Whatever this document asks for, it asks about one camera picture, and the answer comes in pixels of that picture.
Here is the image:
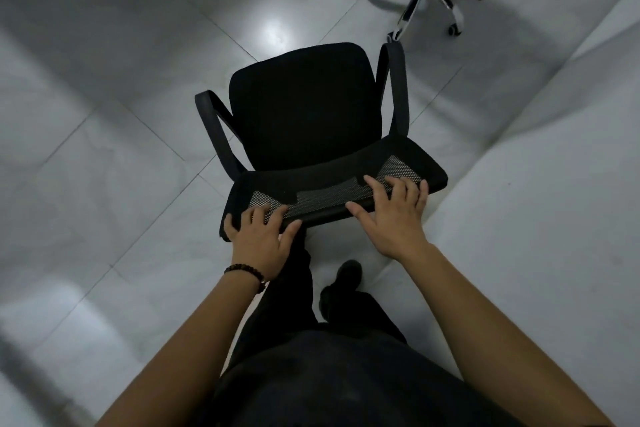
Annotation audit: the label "person's black shirt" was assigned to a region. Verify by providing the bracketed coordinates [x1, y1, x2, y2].
[209, 329, 512, 427]

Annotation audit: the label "person's right hand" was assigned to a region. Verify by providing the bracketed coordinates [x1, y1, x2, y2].
[346, 175, 432, 263]

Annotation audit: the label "person's left forearm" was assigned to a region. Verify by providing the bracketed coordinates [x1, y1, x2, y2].
[97, 268, 268, 427]

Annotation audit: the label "person's black shoe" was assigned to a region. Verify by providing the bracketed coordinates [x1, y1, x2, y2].
[319, 260, 364, 323]

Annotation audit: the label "person's black trousers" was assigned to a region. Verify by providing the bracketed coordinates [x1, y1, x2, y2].
[234, 234, 408, 357]

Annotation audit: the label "dark beaded bracelet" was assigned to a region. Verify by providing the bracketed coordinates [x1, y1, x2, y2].
[223, 264, 268, 294]

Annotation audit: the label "person's right forearm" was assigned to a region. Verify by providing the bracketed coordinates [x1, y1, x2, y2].
[401, 242, 618, 427]

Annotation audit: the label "person's left hand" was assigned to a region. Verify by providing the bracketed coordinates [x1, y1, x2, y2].
[223, 205, 304, 284]

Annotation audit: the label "black mesh office chair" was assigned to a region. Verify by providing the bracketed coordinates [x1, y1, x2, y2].
[194, 42, 449, 243]

